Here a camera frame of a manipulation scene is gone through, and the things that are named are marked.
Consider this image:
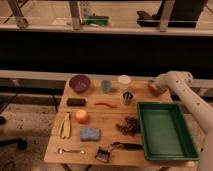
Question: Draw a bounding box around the patterned small towel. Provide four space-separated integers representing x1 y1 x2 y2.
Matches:
148 78 156 86

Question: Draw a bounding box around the green plastic tray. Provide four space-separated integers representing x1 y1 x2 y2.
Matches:
137 102 199 161

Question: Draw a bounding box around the blue sponge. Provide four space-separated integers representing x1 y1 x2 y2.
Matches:
80 128 100 141

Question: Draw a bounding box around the blue cup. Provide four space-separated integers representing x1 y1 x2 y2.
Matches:
101 80 112 94

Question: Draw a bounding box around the red bowl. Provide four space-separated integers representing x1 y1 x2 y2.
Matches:
148 84 167 97

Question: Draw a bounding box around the bunch of dark grapes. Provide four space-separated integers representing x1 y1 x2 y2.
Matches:
116 116 140 136

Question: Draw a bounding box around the black office chair base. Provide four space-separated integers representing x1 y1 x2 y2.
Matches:
0 116 28 150

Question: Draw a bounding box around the purple bowl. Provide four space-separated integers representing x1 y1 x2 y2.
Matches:
69 75 91 93

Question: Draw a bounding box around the white cup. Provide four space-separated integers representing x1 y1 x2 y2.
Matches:
118 75 131 90

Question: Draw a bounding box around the green box on shelf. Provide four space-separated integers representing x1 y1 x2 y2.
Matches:
86 15 109 26

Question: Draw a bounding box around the peeled banana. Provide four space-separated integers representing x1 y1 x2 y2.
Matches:
59 113 71 139

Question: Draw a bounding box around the black rectangular block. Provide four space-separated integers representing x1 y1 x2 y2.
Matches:
67 98 86 106

